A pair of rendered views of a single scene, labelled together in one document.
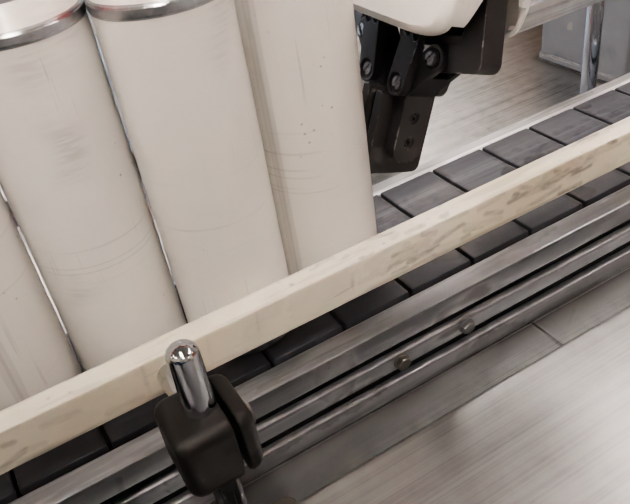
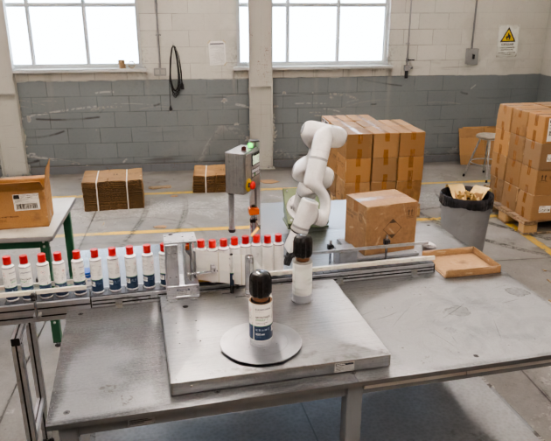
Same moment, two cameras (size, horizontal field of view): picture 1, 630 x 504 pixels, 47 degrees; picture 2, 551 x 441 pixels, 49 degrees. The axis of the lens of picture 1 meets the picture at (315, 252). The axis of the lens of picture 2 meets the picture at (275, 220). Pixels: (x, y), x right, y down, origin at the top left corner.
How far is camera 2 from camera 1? 2.54 m
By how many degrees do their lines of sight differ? 19
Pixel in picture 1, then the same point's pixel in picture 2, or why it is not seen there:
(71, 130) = (258, 253)
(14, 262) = not seen: hidden behind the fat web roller
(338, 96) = (280, 255)
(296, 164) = (275, 261)
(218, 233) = (267, 264)
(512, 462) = (283, 287)
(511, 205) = not seen: hidden behind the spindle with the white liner
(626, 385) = not seen: hidden behind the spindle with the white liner
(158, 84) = (265, 251)
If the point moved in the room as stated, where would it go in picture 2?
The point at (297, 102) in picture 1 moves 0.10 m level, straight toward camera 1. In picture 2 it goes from (276, 255) to (271, 263)
